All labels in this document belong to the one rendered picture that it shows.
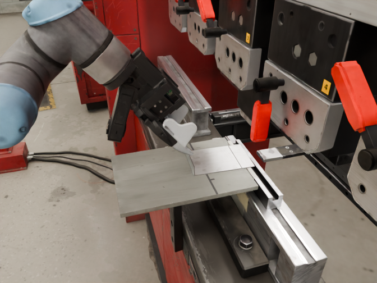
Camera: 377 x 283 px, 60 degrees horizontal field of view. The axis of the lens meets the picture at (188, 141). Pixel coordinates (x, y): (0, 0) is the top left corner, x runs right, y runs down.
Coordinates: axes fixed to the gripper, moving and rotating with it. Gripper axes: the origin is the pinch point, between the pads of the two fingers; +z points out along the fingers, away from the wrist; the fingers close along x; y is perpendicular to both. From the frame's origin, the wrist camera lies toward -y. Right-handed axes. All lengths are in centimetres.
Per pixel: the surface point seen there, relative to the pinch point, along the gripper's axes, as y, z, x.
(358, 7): 28.4, -16.5, -25.9
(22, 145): -125, 20, 160
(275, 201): 7.7, 14.0, -14.0
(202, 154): 0.7, 6.5, 1.6
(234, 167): 4.9, 9.8, -4.1
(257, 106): 15.9, -8.5, -17.5
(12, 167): -136, 22, 147
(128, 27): -2, -5, 83
